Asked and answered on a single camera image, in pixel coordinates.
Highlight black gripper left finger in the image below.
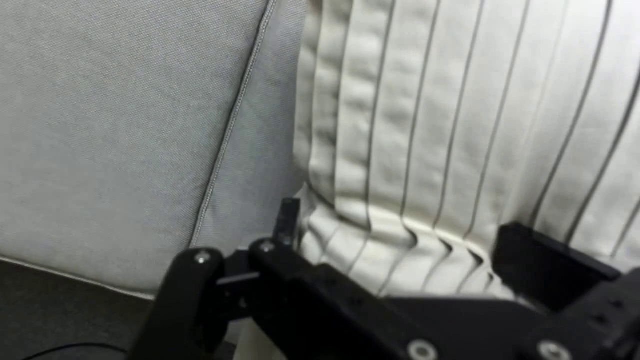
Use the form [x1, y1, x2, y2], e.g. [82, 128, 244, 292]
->
[126, 198, 439, 360]

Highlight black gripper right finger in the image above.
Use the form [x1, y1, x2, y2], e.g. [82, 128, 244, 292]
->
[492, 223, 640, 360]

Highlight light grey sofa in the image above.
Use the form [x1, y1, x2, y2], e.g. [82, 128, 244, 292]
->
[0, 0, 303, 298]

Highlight cream striped pillow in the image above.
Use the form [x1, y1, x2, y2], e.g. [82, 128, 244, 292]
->
[294, 0, 640, 298]

